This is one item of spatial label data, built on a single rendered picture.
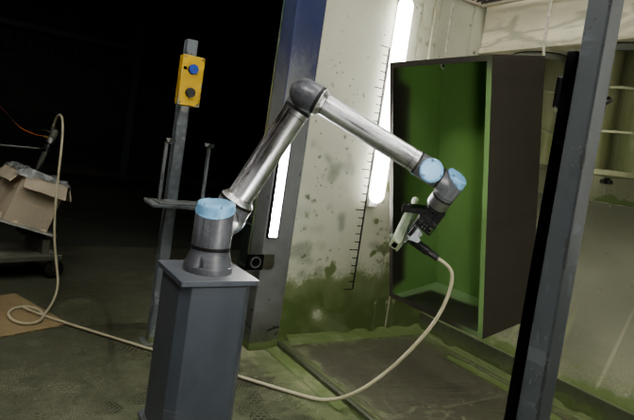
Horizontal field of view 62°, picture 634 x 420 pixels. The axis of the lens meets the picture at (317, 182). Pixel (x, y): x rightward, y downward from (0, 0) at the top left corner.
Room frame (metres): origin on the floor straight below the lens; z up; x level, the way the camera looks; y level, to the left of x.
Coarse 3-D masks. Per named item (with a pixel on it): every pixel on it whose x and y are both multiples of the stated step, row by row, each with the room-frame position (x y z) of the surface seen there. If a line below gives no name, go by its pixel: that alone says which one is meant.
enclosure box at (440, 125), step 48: (432, 96) 2.75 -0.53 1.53; (480, 96) 2.57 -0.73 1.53; (528, 96) 2.24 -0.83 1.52; (432, 144) 2.79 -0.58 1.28; (480, 144) 2.59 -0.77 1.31; (528, 144) 2.27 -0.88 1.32; (480, 192) 2.61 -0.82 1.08; (528, 192) 2.30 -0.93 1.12; (432, 240) 2.86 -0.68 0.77; (480, 240) 2.63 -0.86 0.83; (528, 240) 2.34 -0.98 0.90; (432, 288) 2.81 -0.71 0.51; (480, 288) 2.21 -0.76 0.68; (480, 336) 2.23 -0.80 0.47
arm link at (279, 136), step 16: (288, 112) 2.11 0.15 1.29; (304, 112) 2.11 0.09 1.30; (272, 128) 2.12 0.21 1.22; (288, 128) 2.11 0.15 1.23; (272, 144) 2.11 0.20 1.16; (288, 144) 2.14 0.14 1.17; (256, 160) 2.11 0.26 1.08; (272, 160) 2.12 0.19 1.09; (240, 176) 2.13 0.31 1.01; (256, 176) 2.11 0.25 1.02; (224, 192) 2.13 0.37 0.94; (240, 192) 2.11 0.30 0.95; (256, 192) 2.14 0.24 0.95; (240, 208) 2.10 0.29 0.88; (240, 224) 2.12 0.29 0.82
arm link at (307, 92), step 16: (304, 80) 2.01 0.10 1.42; (304, 96) 1.97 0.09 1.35; (320, 96) 1.96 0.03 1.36; (320, 112) 1.99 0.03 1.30; (336, 112) 1.97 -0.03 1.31; (352, 112) 1.97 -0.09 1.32; (352, 128) 1.97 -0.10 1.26; (368, 128) 1.96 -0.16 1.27; (384, 128) 1.98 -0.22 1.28; (368, 144) 1.99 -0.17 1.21; (384, 144) 1.95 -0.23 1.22; (400, 144) 1.95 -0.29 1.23; (400, 160) 1.96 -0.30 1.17; (416, 160) 1.94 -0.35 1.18; (432, 160) 1.93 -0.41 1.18; (432, 176) 1.93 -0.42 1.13
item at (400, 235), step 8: (416, 200) 2.54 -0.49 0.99; (408, 216) 2.33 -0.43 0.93; (400, 224) 2.27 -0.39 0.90; (408, 224) 2.28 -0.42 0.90; (400, 232) 2.19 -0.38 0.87; (408, 232) 2.23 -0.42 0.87; (392, 240) 2.13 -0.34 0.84; (400, 240) 2.14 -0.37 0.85; (408, 240) 2.21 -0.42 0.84; (416, 248) 2.22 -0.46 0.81; (424, 248) 2.21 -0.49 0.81; (432, 256) 2.21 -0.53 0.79
